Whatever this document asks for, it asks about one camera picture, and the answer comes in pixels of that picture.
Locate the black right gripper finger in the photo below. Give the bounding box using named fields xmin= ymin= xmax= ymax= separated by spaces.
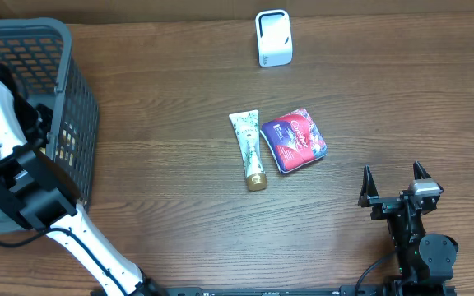
xmin=413 ymin=161 xmax=431 ymax=180
xmin=358 ymin=165 xmax=379 ymax=207

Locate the red purple Carefree pack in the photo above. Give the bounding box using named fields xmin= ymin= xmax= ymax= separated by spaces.
xmin=260 ymin=108 xmax=328 ymax=173

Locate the white floral cream tube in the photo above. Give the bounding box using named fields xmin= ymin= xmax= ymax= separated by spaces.
xmin=229 ymin=109 xmax=267 ymax=192

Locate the orange Kleenex tissue pack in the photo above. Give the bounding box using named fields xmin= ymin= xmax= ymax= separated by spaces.
xmin=56 ymin=122 xmax=80 ymax=167

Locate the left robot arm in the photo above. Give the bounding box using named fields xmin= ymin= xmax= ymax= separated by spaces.
xmin=0 ymin=63 xmax=166 ymax=295

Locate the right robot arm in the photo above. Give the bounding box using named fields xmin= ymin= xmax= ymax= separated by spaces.
xmin=354 ymin=161 xmax=459 ymax=295

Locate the white barcode scanner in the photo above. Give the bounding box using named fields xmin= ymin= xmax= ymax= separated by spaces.
xmin=255 ymin=9 xmax=293 ymax=67

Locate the grey plastic shopping basket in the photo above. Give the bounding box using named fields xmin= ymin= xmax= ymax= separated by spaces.
xmin=0 ymin=18 xmax=99 ymax=233

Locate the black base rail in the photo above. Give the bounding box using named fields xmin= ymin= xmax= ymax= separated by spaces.
xmin=129 ymin=284 xmax=458 ymax=296

